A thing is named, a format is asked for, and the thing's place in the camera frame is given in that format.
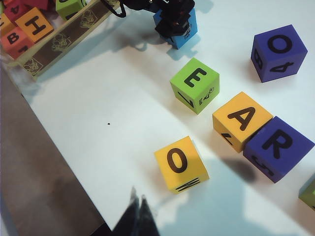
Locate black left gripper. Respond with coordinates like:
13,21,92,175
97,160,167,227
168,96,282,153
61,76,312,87
122,0,195,40

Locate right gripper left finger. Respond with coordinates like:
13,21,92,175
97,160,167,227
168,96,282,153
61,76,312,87
112,185,140,236

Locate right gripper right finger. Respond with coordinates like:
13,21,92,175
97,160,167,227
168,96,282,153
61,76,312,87
138,194,162,236

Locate blue letter block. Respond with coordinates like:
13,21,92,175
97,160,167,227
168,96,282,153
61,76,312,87
153,7,198,50

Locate green block letter E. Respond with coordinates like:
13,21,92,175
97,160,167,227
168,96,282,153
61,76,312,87
169,58,220,115

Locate yellow block 7 and E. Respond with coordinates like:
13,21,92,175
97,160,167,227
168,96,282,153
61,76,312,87
212,91,274,153

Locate purple block with 5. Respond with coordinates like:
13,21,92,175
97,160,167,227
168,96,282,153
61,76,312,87
243,116,315,184

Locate green block letter N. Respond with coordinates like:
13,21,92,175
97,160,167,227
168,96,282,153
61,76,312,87
298,173,315,211

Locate green letter block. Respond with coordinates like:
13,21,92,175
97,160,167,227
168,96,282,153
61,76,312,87
55,0,89,22

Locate dark red letter block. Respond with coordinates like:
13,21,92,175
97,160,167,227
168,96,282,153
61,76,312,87
23,0,51,12

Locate yellow letter block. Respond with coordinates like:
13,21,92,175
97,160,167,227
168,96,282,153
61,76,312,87
0,13,16,35

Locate yellow whale picture block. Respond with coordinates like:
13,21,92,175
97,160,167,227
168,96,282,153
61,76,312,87
154,136,210,195

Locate purple block with O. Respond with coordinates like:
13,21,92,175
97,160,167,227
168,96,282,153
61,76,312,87
250,24,309,84

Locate yellow block with H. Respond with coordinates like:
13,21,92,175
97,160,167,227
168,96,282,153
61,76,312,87
14,6,55,44

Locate red block with B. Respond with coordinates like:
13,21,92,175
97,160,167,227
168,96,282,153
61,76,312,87
0,26,35,60

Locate red block with 4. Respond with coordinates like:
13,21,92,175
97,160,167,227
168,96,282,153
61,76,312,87
3,0,34,23

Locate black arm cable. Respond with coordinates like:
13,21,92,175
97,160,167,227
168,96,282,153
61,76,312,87
100,0,127,19

